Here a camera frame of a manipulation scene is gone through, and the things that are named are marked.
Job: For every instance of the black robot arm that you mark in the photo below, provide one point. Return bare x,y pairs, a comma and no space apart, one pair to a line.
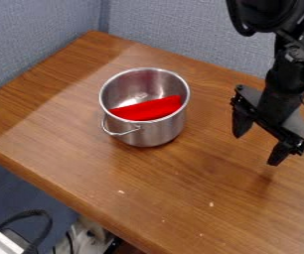
278,17

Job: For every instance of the white items under table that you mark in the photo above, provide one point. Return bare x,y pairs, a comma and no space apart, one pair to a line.
88,239

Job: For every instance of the red rectangular block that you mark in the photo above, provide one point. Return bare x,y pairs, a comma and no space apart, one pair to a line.
148,110

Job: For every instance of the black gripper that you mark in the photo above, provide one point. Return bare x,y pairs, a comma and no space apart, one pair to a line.
273,109

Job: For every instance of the metal pot with handle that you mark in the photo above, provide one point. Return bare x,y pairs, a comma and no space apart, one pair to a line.
143,101

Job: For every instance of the white striped box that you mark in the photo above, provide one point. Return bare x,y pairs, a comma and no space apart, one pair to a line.
12,244

